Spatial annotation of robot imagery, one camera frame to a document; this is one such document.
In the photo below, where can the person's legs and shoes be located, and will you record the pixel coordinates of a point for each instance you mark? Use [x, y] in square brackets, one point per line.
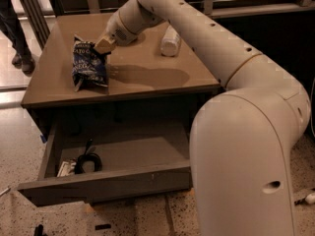
[11, 27]

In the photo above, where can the white power strip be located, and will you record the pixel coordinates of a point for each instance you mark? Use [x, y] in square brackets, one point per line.
[305, 197]

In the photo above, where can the small black floor object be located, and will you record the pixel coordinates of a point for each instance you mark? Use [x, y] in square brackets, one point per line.
[38, 231]

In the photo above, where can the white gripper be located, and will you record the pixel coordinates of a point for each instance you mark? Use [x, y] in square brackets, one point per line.
[117, 30]

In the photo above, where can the black tape on floor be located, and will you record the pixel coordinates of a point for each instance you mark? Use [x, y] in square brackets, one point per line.
[102, 227]

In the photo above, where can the blue chip bag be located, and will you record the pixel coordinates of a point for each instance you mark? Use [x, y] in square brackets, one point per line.
[88, 65]

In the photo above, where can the grey-brown drawer cabinet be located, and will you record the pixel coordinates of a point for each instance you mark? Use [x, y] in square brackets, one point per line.
[133, 71]

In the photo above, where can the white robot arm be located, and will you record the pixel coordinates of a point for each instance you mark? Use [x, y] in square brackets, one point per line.
[240, 140]

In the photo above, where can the white packet in drawer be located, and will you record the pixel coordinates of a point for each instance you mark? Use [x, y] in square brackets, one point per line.
[67, 168]

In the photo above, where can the open grey top drawer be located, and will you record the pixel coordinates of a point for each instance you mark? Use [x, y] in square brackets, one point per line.
[139, 156]

